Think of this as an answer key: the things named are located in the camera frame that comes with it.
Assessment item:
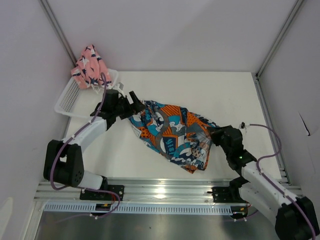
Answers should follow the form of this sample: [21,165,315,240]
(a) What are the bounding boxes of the right aluminium frame post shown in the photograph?
[254,0,311,81]

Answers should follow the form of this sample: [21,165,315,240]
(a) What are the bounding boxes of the aluminium mounting rail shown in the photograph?
[33,178,307,207]

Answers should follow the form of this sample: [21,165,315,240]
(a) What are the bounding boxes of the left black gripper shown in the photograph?
[113,91,146,120]

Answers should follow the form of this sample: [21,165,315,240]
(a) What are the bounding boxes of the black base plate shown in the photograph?
[79,184,125,201]
[207,176,249,204]

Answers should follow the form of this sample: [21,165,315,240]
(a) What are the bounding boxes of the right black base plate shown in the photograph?
[207,176,249,204]

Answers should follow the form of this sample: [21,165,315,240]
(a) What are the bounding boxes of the white slotted cable duct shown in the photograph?
[43,202,233,216]

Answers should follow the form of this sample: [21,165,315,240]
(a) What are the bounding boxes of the left aluminium frame post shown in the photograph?
[38,0,77,67]

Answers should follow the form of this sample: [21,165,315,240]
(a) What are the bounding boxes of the white plastic basket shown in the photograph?
[54,77,104,119]

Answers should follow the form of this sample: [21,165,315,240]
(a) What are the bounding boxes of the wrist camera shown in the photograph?
[111,82,126,96]
[239,122,250,132]

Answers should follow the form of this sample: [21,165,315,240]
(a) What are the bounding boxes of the pink star patterned shorts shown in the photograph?
[70,44,113,90]

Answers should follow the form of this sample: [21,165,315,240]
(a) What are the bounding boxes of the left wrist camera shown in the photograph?
[111,82,126,96]

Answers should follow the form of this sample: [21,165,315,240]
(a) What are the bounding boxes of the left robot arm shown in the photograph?
[43,89,145,200]

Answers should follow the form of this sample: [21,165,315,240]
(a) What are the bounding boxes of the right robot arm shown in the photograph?
[208,125,320,240]

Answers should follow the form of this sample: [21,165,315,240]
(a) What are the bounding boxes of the blue orange patterned shorts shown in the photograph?
[129,100,217,174]

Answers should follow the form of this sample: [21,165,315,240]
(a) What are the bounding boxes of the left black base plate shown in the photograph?
[79,184,125,201]

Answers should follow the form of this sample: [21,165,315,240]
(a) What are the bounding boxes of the aluminium frame post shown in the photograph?
[254,0,311,81]
[38,0,77,67]

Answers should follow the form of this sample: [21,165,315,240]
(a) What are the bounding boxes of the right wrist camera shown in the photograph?
[239,122,250,132]

